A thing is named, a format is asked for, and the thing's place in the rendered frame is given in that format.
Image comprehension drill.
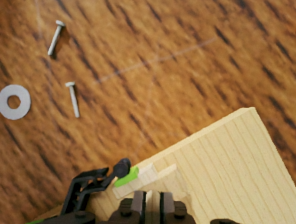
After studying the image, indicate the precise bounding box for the small grey nail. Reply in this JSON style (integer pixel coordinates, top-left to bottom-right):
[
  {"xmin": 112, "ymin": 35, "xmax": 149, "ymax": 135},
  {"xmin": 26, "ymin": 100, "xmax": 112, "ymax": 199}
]
[
  {"xmin": 48, "ymin": 20, "xmax": 66, "ymax": 55},
  {"xmin": 65, "ymin": 82, "xmax": 80, "ymax": 117}
]

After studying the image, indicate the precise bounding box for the black and green spring clamp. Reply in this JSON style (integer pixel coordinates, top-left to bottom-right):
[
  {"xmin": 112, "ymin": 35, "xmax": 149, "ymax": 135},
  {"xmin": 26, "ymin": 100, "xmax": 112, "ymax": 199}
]
[{"xmin": 60, "ymin": 158, "xmax": 139, "ymax": 216}]

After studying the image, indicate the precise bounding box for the pale wooden board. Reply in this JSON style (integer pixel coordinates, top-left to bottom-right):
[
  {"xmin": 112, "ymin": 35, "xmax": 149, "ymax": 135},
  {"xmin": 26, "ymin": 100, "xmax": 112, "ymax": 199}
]
[{"xmin": 85, "ymin": 107, "xmax": 296, "ymax": 224}]

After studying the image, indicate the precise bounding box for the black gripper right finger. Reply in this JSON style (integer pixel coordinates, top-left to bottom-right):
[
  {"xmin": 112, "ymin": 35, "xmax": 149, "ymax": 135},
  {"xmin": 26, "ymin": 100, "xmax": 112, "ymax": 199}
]
[{"xmin": 159, "ymin": 192, "xmax": 241, "ymax": 224}]

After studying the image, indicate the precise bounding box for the grey flat washer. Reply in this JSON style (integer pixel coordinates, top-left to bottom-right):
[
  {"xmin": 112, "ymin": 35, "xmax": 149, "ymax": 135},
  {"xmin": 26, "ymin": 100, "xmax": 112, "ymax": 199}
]
[{"xmin": 0, "ymin": 85, "xmax": 31, "ymax": 120}]

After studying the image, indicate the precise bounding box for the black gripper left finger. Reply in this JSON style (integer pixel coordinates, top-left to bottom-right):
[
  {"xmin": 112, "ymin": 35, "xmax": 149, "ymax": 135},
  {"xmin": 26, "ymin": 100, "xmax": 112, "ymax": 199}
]
[{"xmin": 35, "ymin": 190, "xmax": 146, "ymax": 224}]

